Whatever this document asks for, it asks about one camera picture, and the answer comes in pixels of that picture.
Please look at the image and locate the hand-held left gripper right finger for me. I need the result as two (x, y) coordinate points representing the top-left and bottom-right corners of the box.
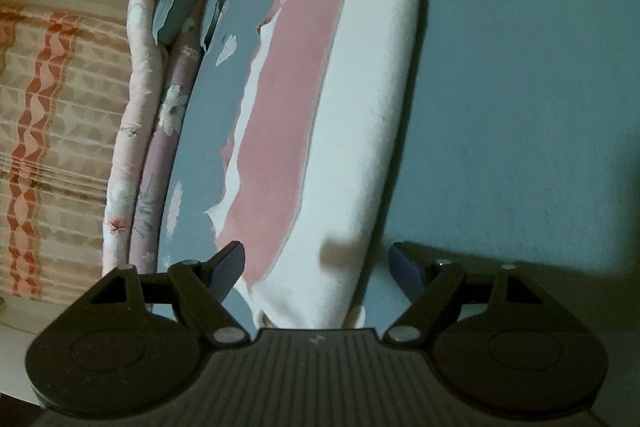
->
(382, 242), (576, 348)

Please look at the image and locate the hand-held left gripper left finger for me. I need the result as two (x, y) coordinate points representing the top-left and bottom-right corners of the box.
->
(55, 241), (251, 348)

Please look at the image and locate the pink and white sweater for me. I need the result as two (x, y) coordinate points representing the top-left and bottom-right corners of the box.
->
(202, 0), (433, 330)

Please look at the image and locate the mauve floral quilt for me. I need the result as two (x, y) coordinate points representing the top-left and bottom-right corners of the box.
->
(129, 0), (211, 278)

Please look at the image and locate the patterned curtain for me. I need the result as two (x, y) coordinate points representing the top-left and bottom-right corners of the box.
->
(0, 2), (133, 308)

